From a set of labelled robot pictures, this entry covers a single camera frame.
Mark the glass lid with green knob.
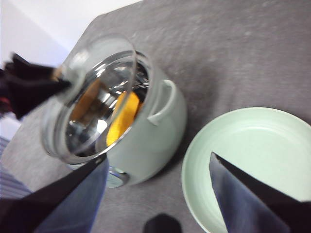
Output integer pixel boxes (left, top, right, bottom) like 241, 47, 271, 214
40, 33, 137, 164

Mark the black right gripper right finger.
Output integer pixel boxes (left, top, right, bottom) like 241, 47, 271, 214
209, 151, 311, 233

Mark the pale green electric steamer pot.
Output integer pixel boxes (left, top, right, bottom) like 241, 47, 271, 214
65, 50, 188, 189

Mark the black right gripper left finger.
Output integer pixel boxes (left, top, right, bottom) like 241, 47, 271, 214
0, 153, 109, 233

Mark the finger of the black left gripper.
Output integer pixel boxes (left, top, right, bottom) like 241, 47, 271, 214
6, 76, 72, 120
3, 53, 61, 80

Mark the pale green round plate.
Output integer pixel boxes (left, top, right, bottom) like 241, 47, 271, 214
181, 106, 311, 233

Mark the yellow corn cob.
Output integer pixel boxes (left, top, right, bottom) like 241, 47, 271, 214
106, 91, 144, 147

